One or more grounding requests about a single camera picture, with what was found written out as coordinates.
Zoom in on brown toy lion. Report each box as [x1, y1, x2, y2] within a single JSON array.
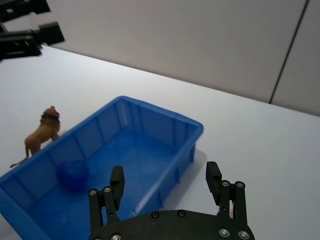
[[9, 105, 62, 169]]

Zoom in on blue plastic bin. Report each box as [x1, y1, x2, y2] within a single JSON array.
[[0, 95, 205, 240]]

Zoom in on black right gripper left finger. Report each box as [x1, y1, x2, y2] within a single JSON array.
[[88, 165, 125, 233]]

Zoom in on blue translucent ball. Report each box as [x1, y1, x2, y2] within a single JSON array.
[[56, 160, 89, 193]]

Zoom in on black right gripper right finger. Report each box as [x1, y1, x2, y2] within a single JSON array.
[[205, 161, 248, 222]]

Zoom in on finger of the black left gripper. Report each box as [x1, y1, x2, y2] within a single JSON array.
[[0, 0, 52, 16], [0, 21, 66, 62]]

